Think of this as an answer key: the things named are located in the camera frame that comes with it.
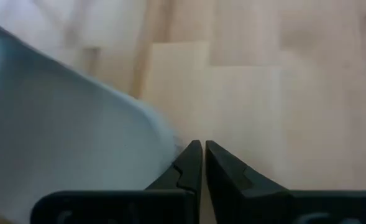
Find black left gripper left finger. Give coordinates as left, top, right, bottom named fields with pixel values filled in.
left=30, top=139, right=203, bottom=224

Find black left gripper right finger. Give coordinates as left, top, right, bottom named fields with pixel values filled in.
left=205, top=139, right=366, bottom=224

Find beige rubber slide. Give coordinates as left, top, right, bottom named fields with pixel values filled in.
left=0, top=18, right=183, bottom=224

